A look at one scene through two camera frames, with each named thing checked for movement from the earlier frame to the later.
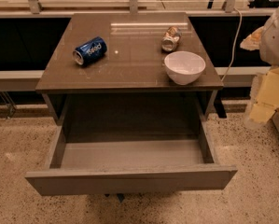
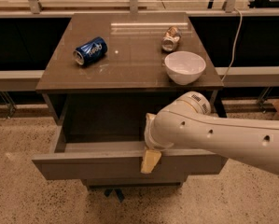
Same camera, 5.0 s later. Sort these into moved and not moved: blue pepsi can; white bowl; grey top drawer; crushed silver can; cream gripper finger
Moved: grey top drawer; cream gripper finger
Not moved: white bowl; blue pepsi can; crushed silver can
